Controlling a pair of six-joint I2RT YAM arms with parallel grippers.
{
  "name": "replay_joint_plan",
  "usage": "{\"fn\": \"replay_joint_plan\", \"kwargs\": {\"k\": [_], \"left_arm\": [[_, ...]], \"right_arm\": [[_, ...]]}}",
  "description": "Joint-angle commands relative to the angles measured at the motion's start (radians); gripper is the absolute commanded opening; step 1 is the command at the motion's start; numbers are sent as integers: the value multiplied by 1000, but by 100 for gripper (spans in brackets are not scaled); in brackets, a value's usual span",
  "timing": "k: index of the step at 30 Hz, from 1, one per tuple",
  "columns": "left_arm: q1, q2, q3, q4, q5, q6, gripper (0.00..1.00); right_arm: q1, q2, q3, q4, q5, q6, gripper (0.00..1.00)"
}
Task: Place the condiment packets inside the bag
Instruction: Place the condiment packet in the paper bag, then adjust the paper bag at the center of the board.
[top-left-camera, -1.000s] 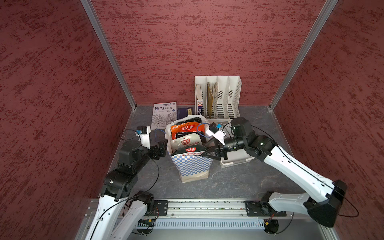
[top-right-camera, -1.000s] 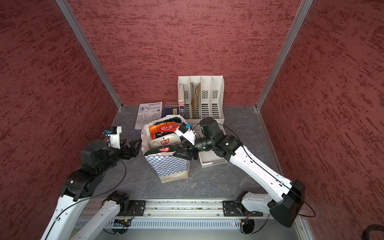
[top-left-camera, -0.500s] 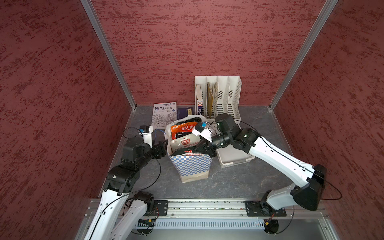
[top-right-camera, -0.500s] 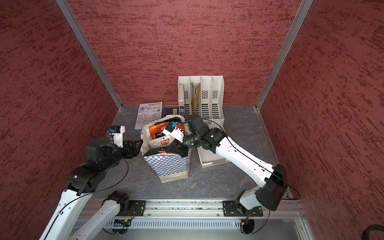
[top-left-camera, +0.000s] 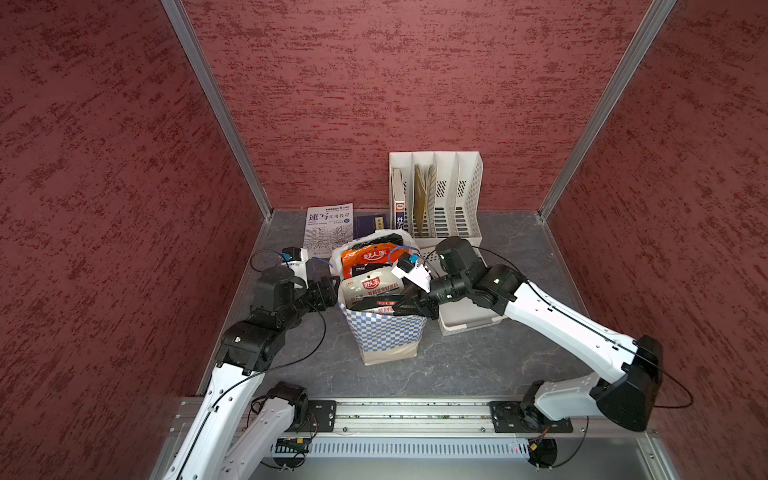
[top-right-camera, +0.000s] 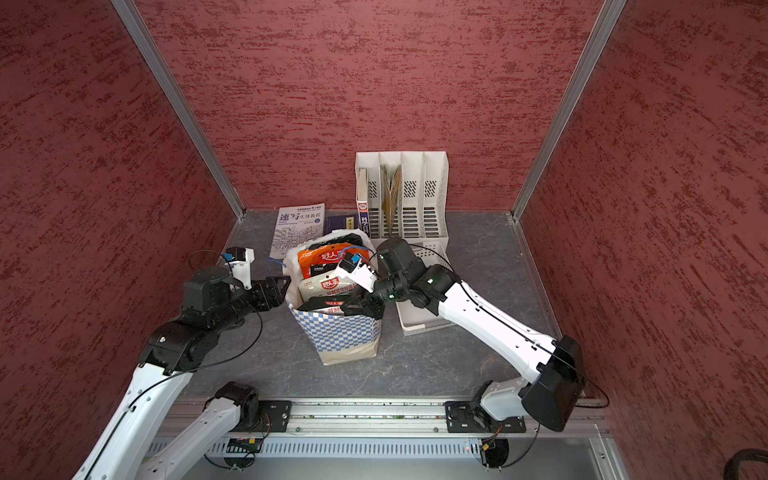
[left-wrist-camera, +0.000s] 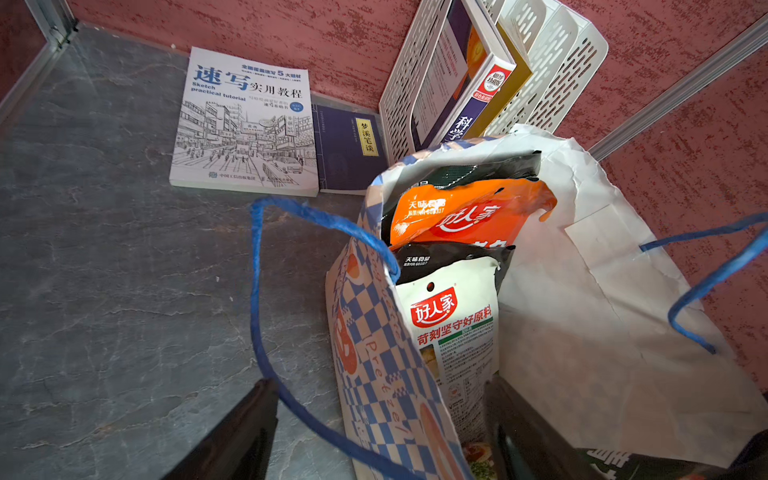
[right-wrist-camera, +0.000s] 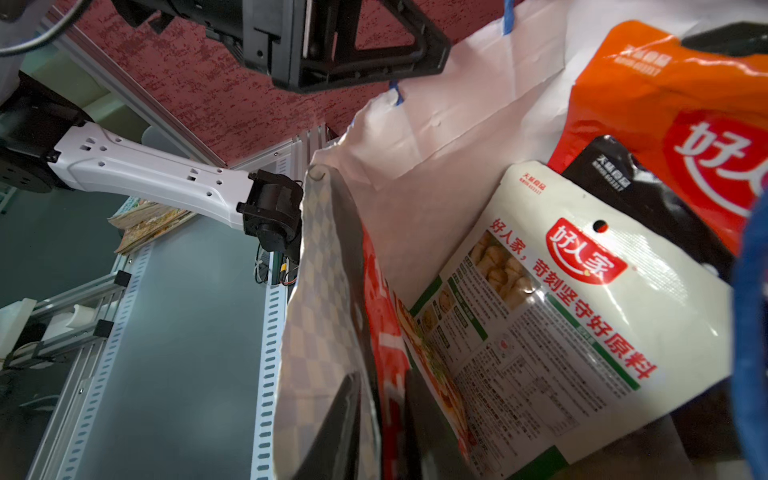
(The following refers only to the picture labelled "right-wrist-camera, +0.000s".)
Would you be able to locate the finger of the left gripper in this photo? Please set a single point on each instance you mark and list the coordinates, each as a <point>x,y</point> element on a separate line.
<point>390,42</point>

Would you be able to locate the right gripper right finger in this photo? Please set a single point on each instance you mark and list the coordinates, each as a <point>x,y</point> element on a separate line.
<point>431,447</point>

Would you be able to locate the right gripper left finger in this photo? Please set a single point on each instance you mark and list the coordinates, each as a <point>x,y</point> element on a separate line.
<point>336,432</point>

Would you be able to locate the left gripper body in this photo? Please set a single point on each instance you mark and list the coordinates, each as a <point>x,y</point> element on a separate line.
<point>289,41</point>

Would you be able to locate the blue checkered paper bag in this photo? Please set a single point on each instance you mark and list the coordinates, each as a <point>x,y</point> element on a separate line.
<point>412,174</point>

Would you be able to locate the white condiment packet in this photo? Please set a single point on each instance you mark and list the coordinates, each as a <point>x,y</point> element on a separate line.
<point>560,325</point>

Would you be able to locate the orange condiment packet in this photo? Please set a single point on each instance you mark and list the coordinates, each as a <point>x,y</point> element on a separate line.
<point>693,112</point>

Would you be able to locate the black red condiment packet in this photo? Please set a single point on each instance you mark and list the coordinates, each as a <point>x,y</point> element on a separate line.
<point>390,360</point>

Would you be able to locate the dark condiment packet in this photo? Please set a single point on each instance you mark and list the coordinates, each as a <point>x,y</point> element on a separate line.
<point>610,172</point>

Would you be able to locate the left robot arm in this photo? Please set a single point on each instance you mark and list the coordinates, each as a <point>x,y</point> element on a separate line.
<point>47,142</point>

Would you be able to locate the stack of magazines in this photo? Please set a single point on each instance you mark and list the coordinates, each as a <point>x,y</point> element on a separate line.
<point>142,221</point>

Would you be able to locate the left corner metal post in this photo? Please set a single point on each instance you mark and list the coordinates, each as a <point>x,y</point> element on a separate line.
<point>77,68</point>

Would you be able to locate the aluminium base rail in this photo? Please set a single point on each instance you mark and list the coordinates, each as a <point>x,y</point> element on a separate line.
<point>160,364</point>

